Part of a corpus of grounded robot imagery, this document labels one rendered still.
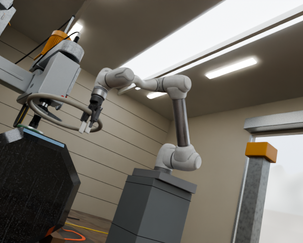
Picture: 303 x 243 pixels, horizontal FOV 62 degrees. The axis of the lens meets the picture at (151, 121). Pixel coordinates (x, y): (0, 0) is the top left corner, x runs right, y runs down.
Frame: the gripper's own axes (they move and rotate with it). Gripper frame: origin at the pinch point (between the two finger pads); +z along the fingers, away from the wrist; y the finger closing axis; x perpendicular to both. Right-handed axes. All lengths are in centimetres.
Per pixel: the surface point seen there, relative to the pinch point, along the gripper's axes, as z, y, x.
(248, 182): 8, -82, -47
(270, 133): -244, -19, -502
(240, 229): 31, -80, -48
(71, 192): 31, 51, -52
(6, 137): 9, 75, 3
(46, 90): -39, 75, -8
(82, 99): -274, 493, -340
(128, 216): 37, 5, -72
